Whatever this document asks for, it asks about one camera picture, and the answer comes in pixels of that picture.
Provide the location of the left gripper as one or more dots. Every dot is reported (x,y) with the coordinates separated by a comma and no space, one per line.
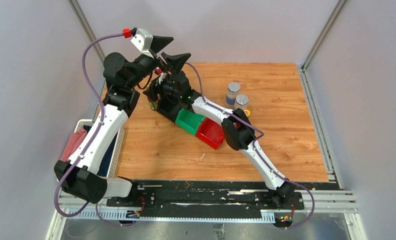
(175,62)

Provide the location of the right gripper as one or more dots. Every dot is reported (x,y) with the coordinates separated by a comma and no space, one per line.
(152,92)

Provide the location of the green label sauce bottle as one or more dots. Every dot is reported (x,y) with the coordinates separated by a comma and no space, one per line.
(153,104)

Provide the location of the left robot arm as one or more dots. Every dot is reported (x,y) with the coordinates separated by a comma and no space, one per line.
(78,175)

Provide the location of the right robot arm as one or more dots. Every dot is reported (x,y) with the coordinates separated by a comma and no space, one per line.
(238,131)

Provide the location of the black storage bin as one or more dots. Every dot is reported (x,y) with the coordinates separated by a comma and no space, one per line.
(169,107)

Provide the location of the green storage bin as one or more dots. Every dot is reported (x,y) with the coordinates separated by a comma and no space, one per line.
(189,121)

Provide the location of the red storage bin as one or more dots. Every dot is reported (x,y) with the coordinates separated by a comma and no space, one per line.
(210,133)

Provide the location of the blue spice jar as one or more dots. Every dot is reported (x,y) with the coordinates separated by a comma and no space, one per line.
(233,90)

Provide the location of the white spice jar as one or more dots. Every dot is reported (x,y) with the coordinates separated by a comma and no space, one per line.
(241,101)

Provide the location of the red label sauce bottle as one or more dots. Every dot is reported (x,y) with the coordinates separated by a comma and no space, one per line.
(247,113)

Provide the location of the white laundry basket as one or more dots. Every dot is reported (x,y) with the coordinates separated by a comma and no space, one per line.
(87,124)

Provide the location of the navy cloth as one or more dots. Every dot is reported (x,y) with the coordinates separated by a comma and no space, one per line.
(107,165)

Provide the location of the pink cloth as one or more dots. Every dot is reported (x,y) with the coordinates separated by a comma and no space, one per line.
(74,141)

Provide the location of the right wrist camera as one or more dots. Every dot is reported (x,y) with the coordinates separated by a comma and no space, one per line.
(161,75)

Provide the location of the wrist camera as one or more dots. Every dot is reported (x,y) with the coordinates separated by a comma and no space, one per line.
(161,75)
(142,41)

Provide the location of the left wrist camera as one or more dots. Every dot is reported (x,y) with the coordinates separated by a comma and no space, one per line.
(142,41)

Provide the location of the left corner aluminium post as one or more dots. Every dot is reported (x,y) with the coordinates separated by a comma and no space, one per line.
(86,27)

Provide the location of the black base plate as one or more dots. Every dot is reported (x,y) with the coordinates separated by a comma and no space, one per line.
(206,199)

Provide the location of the aluminium frame rail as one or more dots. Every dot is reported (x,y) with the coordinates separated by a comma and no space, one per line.
(320,202)

